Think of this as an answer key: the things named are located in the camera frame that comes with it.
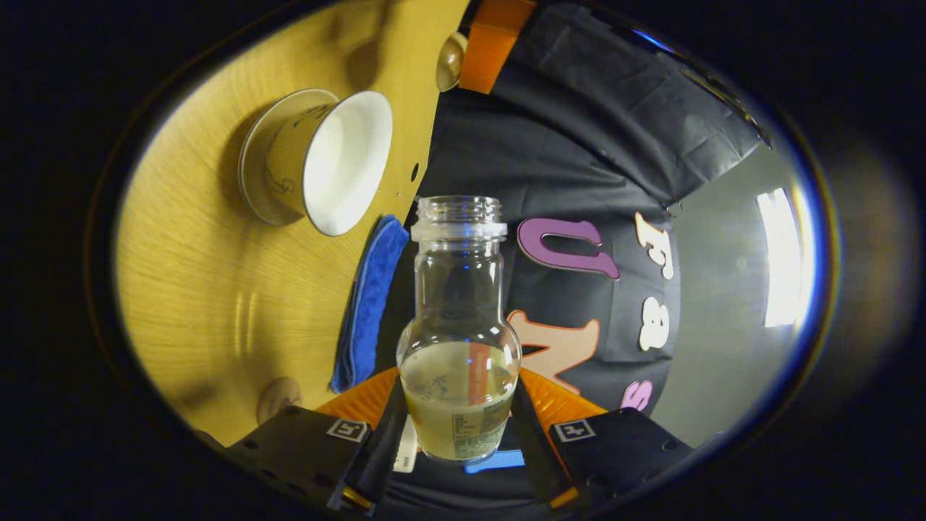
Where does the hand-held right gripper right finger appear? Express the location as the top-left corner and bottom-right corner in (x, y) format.
(510, 368), (695, 511)

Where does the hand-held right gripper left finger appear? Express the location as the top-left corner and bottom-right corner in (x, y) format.
(224, 368), (409, 516)

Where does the round wooden coaster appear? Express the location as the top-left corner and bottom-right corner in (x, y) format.
(256, 376), (303, 426)

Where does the clear glass water bottle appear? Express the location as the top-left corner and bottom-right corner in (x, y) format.
(396, 195), (523, 464)

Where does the beige ceramic teacup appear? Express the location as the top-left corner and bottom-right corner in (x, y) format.
(260, 90), (394, 237)

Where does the black backdrop cloth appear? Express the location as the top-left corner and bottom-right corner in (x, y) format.
(376, 0), (771, 507)

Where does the blue folded towel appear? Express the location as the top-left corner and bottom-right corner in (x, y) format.
(330, 214), (410, 394)

